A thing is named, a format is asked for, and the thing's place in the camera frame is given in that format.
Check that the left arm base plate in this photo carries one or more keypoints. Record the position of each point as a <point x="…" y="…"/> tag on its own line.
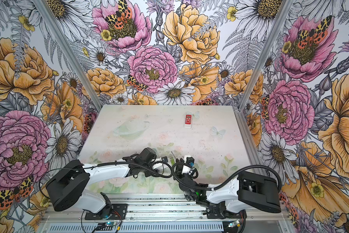
<point x="113" y="211"/>

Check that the aluminium frame rail front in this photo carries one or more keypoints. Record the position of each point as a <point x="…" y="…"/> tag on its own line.
<point x="141" y="208"/>

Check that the right circuit board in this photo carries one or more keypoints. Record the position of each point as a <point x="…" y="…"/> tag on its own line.
<point x="234" y="224"/>

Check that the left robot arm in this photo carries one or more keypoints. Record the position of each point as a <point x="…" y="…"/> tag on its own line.
<point x="68" y="187"/>

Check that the red white remote control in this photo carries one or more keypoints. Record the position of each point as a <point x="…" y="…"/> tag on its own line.
<point x="188" y="121"/>

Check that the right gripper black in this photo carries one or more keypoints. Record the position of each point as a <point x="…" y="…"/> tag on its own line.
<point x="179" y="169"/>

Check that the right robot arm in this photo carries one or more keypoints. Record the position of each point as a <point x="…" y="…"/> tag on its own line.
<point x="254" y="186"/>

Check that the left circuit board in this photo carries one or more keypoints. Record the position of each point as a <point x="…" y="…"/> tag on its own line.
<point x="107" y="225"/>

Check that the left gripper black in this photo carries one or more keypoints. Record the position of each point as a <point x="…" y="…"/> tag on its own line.
<point x="148" y="174"/>

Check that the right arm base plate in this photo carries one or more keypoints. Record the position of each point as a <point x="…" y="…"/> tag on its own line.
<point x="219" y="211"/>

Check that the circuit board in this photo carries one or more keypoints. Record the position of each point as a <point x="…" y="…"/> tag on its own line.
<point x="107" y="225"/>
<point x="234" y="224"/>

